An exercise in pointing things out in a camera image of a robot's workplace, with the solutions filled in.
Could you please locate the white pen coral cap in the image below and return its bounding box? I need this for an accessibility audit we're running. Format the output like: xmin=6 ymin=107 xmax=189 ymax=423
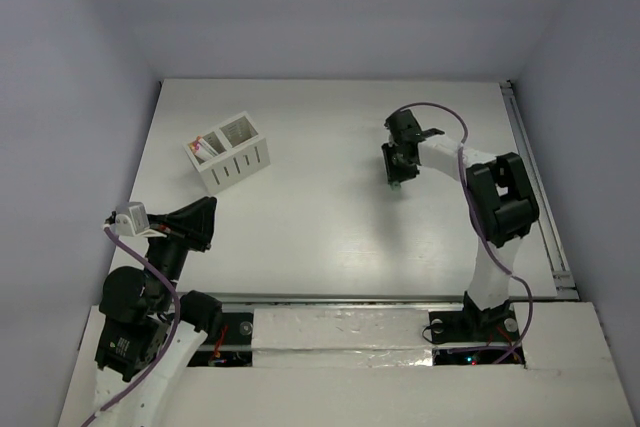
xmin=195 ymin=143 xmax=218 ymax=160

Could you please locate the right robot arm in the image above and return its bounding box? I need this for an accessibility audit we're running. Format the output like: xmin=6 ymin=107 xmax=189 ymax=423
xmin=381 ymin=105 xmax=540 ymax=345

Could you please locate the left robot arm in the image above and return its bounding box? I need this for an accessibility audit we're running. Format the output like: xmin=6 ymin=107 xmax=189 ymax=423
xmin=84 ymin=196 xmax=226 ymax=426

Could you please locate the white slotted pen holder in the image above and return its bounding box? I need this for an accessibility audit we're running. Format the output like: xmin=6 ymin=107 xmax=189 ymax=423
xmin=184 ymin=112 xmax=271 ymax=196

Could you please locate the white foam block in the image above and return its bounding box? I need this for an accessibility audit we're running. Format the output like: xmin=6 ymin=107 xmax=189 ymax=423
xmin=251 ymin=307 xmax=433 ymax=369

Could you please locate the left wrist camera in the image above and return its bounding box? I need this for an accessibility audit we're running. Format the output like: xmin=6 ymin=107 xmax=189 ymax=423
xmin=103 ymin=202 xmax=165 ymax=238

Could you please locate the aluminium rail front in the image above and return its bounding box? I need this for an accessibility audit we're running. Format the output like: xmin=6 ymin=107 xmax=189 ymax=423
xmin=213 ymin=293 xmax=463 ymax=305

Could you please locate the aluminium rail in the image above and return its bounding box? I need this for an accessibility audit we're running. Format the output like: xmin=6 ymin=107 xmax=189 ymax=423
xmin=213 ymin=293 xmax=463 ymax=305
xmin=500 ymin=80 xmax=580 ymax=302

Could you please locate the aluminium rail right side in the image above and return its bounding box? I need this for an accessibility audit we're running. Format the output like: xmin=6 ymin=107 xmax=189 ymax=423
xmin=500 ymin=80 xmax=580 ymax=302

